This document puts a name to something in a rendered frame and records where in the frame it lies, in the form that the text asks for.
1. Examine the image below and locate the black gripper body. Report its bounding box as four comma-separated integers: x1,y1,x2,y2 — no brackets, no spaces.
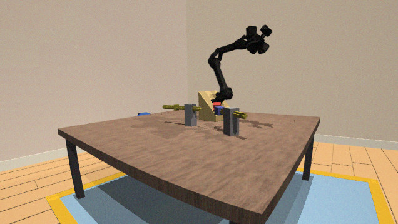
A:
246,24,269,54

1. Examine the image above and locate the yellow square bar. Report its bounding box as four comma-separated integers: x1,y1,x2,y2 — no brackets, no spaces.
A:
163,104,201,126

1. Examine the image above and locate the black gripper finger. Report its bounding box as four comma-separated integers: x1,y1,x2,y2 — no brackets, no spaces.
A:
262,26,272,36
248,41,262,52

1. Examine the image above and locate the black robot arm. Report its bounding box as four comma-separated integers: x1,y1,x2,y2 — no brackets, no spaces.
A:
208,26,270,104

